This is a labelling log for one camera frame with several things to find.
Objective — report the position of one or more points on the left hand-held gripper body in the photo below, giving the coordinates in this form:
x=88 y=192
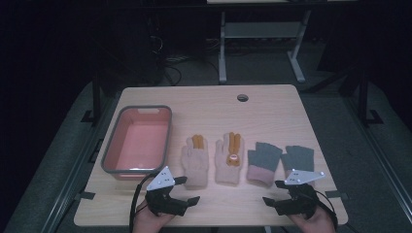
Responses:
x=162 y=181

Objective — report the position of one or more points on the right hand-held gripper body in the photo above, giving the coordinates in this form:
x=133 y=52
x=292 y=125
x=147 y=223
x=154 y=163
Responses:
x=302 y=176

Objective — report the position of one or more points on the grey fingerless glove pink cuff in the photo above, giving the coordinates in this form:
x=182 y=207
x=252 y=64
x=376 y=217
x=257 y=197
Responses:
x=299 y=158
x=264 y=158

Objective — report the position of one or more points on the beige glove with orange fingers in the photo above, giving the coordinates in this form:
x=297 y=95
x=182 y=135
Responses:
x=195 y=161

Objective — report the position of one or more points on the beige glove with bear print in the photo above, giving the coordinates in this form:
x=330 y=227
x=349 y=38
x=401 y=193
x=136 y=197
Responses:
x=228 y=173

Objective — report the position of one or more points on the pink basin with grey rim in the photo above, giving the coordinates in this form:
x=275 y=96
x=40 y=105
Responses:
x=139 y=142

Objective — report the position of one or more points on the person's left hand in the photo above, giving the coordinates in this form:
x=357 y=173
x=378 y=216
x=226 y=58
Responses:
x=149 y=223

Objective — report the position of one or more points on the person's right hand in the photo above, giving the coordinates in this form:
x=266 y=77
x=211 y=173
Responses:
x=315 y=223

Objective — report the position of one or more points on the black metal stand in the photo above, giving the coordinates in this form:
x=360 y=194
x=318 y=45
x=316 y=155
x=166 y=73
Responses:
x=96 y=97
x=363 y=97

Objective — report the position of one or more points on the grey table edge bracket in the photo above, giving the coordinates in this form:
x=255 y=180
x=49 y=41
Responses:
x=85 y=195
x=336 y=194

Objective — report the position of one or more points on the white metal frame desk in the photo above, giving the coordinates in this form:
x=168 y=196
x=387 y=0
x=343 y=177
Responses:
x=259 y=29

